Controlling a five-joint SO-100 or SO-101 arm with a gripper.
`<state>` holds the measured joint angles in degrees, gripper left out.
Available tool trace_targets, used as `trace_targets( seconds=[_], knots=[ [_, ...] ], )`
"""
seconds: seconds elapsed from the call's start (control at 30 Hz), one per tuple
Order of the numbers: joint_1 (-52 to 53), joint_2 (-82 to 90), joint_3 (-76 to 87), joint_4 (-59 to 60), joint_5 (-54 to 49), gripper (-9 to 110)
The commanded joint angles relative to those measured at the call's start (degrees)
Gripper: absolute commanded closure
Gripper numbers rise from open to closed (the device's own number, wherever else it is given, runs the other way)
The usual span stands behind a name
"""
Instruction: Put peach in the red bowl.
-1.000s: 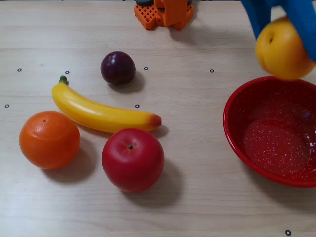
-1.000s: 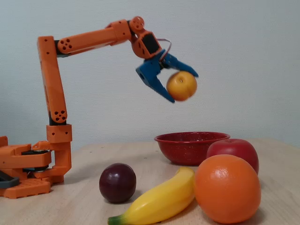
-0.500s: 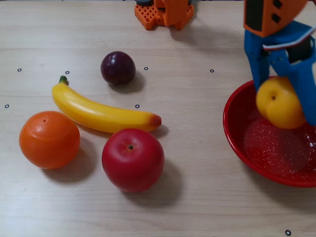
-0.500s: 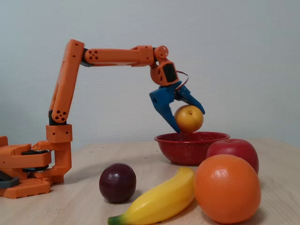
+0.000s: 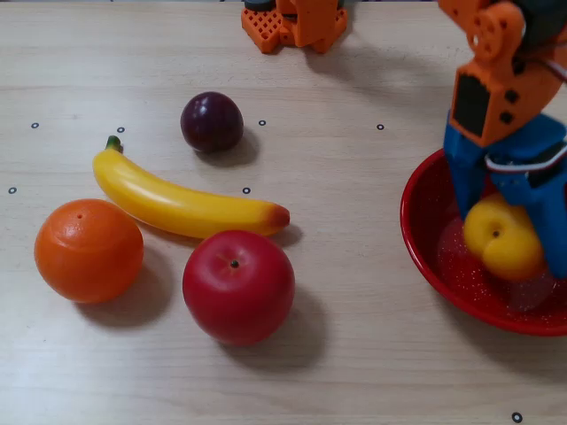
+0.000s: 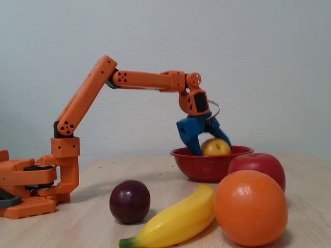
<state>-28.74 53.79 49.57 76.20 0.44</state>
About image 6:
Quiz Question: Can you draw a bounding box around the orange robot base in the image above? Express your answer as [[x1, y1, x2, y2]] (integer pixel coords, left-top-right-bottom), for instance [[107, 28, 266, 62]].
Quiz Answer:
[[0, 149, 80, 220]]

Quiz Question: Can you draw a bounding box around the thin servo cable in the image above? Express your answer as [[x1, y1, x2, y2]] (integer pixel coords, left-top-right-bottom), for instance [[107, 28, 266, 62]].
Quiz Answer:
[[207, 99, 221, 121]]

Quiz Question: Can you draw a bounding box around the red toy apple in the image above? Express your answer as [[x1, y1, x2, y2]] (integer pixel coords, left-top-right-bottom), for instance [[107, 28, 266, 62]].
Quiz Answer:
[[227, 152, 287, 193]]

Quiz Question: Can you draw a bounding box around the dark grey table clamp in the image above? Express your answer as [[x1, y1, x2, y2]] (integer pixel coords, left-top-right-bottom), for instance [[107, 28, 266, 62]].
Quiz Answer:
[[0, 187, 22, 209]]

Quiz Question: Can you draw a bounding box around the yellow toy banana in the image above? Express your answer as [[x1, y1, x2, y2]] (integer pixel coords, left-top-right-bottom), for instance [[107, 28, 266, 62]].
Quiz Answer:
[[118, 183, 217, 248]]

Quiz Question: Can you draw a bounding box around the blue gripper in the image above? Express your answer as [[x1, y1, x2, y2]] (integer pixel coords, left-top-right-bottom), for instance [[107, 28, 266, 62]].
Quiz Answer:
[[177, 112, 232, 156]]

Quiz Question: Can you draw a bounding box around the yellow orange toy peach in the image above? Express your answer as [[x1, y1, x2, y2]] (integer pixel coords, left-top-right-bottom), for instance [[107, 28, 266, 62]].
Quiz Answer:
[[201, 138, 232, 157]]

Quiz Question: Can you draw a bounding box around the red speckled enamel bowl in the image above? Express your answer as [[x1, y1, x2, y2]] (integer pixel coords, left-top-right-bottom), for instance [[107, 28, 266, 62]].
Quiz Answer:
[[170, 145, 255, 183]]

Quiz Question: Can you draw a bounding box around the dark purple toy plum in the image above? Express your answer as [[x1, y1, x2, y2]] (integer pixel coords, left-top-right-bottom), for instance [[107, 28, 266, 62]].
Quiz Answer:
[[109, 180, 151, 224]]

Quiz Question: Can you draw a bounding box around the orange toy orange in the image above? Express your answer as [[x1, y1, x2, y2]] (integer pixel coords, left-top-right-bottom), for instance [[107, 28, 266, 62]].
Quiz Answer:
[[214, 169, 289, 247]]

